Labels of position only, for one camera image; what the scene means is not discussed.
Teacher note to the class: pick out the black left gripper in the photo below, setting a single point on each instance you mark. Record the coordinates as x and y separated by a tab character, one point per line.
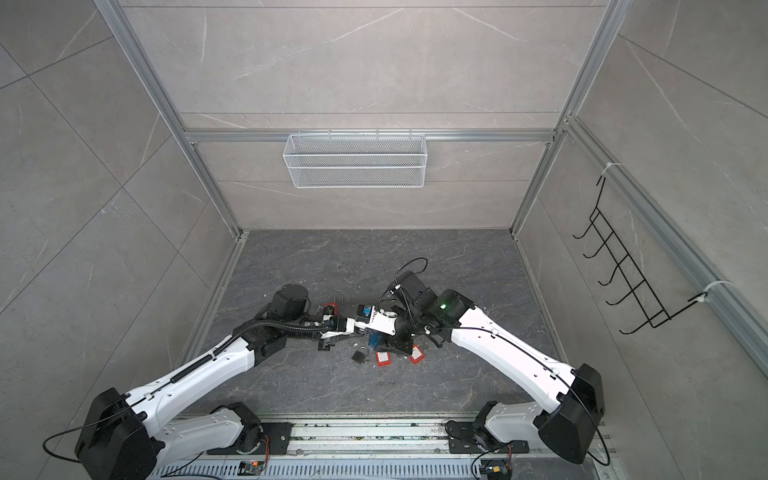
327	346

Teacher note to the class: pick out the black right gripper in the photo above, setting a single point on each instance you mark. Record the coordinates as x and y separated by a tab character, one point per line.
392	342

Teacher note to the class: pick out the red padlock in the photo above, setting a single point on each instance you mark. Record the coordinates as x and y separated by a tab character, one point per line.
383	358
330	309
417	355

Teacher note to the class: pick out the small black padlock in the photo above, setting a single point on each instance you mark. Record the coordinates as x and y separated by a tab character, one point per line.
361	354

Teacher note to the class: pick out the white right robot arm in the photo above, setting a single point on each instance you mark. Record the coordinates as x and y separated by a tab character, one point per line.
567	403

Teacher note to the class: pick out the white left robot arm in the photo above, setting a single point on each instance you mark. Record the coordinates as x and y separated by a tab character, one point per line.
129	435

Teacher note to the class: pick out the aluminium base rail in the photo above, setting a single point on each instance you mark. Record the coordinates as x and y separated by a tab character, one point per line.
379	446

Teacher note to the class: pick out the white wire mesh basket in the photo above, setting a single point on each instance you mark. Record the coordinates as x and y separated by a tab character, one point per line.
335	160

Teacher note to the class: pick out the black wire hook rack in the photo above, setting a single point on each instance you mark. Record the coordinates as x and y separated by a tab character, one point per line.
627	270

